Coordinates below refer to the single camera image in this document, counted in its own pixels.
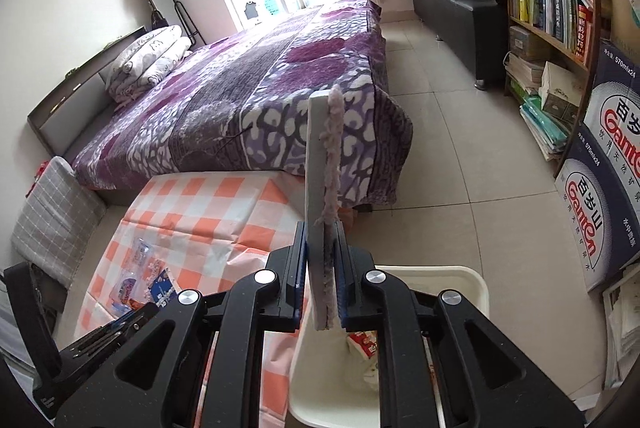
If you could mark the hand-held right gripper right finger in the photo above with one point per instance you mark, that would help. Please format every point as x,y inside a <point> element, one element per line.
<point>341,288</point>

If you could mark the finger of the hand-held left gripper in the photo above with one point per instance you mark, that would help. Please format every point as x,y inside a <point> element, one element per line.
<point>105,338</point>

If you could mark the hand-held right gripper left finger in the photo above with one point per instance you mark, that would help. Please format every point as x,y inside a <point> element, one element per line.
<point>300,278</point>

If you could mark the red paper cup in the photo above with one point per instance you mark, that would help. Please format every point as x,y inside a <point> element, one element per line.
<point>362,344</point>

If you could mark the white paper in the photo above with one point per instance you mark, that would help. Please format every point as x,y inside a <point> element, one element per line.
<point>367,373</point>

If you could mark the white pad with pink fluff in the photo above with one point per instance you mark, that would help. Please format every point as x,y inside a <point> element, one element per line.
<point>317,188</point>

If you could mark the white plastic bin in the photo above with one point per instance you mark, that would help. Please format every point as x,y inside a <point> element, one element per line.
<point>320,388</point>

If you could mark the white red label wrapper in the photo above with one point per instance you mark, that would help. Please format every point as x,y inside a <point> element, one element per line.
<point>127,290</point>

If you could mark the blue small packet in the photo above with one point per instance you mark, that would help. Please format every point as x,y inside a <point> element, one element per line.
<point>162,288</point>

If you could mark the clear plastic Ganten wrapper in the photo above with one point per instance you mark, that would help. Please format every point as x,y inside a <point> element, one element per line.
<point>142,258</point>

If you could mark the grey checked cushion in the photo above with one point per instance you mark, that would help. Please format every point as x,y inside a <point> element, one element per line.
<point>55,213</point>

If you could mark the orange checkered tablecloth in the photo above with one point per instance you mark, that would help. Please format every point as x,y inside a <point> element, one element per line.
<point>200,213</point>

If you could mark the red item behind cushion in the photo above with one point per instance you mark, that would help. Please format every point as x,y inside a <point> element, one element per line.
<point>40,173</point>

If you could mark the grey bed headboard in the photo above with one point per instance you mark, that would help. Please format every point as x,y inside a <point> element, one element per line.
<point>65,108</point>

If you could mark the bed with purple bedspread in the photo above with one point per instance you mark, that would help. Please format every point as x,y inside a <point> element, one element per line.
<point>280,73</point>

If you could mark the stack of teal booklets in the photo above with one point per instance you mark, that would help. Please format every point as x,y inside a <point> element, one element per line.
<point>542,128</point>

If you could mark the folded white patterned quilt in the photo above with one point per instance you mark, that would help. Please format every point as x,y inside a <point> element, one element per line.
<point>145,58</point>

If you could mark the green crate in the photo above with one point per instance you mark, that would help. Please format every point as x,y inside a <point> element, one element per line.
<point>271,2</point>

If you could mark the stack of white books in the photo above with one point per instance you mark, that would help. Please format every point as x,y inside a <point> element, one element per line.
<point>522,75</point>

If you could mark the stack of white papers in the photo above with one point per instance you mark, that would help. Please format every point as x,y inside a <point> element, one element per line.
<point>622,333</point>

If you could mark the black coat rack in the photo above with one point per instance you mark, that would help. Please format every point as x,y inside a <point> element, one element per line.
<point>186,15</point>

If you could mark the black bench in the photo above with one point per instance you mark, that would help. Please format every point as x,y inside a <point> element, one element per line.
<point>460,23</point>

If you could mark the black hanging bag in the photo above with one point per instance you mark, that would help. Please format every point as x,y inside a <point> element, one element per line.
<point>158,18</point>

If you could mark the white cardboard box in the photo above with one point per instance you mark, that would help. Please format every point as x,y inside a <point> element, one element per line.
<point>557,83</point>

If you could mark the grey storage box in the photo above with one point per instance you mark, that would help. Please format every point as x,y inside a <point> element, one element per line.
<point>525,40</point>

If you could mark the row of thick textbooks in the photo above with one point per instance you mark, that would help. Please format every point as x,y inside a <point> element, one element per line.
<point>545,3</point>

